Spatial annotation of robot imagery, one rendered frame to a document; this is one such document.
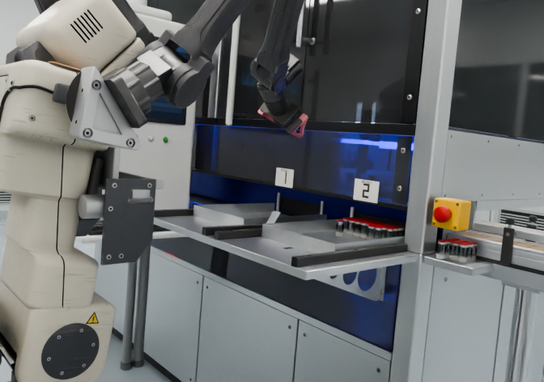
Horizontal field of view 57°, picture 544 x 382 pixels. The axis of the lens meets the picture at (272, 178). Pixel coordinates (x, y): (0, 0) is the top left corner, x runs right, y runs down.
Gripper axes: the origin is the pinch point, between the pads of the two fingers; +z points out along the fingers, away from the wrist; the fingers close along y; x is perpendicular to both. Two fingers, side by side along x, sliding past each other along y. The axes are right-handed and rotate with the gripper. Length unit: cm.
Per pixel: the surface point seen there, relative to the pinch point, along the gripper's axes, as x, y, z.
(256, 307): 43, -4, 54
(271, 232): 25.8, -17.8, 3.3
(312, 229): 15.5, -17.5, 19.3
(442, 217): -3.1, -49.0, 3.3
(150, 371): 100, 43, 112
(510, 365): 9, -77, 32
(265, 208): 15.9, 12.1, 39.4
